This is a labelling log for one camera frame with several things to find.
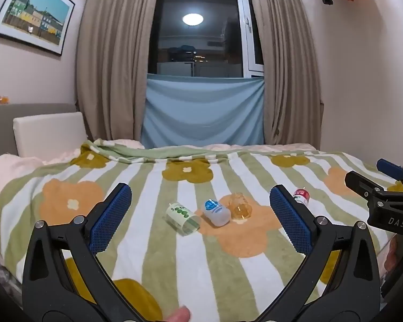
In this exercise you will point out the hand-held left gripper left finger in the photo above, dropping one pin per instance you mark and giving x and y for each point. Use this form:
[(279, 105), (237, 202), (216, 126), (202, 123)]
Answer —
[(111, 217)]

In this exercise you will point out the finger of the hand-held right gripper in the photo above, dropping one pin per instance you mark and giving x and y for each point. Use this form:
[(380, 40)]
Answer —
[(389, 167), (361, 181)]

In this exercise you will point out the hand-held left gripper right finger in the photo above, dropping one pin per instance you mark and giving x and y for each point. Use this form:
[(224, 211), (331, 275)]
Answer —
[(290, 222)]

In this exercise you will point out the small cup with red label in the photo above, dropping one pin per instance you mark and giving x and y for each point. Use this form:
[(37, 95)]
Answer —
[(301, 195)]

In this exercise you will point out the clear amber cup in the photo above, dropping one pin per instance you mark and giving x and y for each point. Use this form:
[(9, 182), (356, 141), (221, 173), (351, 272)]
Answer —
[(241, 208)]

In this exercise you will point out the clear cup with green print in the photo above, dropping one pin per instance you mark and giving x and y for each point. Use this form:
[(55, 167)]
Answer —
[(183, 217)]

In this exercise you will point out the person's right hand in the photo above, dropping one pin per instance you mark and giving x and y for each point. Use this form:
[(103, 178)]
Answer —
[(391, 254)]

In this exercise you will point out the person's left hand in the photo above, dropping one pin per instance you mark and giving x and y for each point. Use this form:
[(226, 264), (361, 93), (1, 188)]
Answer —
[(179, 315)]

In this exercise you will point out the white bottle blue label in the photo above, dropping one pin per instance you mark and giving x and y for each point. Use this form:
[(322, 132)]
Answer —
[(216, 212)]

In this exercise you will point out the striped floral blanket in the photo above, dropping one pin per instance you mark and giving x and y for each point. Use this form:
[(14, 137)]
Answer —
[(194, 261)]

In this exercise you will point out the white cushion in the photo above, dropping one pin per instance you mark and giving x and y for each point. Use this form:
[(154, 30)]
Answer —
[(48, 134)]

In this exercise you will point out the white fluffy blanket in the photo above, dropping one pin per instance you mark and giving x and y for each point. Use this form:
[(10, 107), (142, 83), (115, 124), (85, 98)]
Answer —
[(10, 174)]

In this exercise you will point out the beige curtain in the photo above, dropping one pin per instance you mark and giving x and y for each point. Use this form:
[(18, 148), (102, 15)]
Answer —
[(114, 60), (285, 63)]

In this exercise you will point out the light blue cloth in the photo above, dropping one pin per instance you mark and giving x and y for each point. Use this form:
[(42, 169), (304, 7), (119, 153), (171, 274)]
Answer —
[(203, 110)]

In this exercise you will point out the grey headboard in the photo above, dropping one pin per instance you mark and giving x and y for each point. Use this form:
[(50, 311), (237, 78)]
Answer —
[(0, 130)]

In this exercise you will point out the small orange toy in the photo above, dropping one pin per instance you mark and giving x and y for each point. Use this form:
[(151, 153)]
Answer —
[(3, 99)]

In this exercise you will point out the window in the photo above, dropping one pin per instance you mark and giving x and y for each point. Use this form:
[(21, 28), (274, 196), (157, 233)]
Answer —
[(201, 30)]

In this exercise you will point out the framed picture of houses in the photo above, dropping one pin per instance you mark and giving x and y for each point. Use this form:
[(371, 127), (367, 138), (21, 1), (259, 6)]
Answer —
[(37, 10)]

